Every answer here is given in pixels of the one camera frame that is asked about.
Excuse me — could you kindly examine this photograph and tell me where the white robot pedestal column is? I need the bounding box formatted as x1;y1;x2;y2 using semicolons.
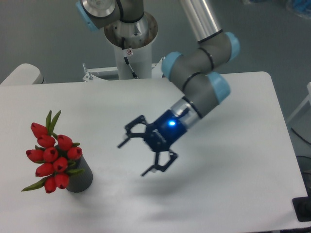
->
104;12;158;80

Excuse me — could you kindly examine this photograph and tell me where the white metal base frame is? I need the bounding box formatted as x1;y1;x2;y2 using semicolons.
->
82;56;166;82

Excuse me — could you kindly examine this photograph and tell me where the blue bag in corner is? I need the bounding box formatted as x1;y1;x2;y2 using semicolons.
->
286;0;311;19

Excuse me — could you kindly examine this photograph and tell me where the white rounded chair back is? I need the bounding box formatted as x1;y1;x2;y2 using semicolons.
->
0;63;46;86

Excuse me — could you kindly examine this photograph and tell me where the white furniture leg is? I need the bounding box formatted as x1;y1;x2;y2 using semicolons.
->
286;83;311;127

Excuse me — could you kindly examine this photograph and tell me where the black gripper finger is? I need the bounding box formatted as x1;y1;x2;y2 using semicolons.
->
117;115;149;149
140;150;178;177

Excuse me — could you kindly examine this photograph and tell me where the black cable on floor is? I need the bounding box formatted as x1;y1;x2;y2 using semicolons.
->
291;127;311;143

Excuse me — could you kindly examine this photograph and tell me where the black device at table edge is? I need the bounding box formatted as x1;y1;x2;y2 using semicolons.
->
292;197;311;222

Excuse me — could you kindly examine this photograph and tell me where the black cable on pedestal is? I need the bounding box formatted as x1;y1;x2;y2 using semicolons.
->
121;36;139;80

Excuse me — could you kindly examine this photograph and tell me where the red tulip bouquet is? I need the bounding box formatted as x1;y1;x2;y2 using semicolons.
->
22;111;80;194

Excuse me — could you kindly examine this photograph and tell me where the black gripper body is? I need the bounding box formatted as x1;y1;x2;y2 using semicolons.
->
143;110;187;152

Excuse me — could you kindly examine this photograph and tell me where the black ribbed vase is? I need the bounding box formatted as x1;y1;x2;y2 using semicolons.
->
54;146;93;193

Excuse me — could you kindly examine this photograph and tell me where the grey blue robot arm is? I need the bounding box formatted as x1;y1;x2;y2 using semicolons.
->
76;0;240;172

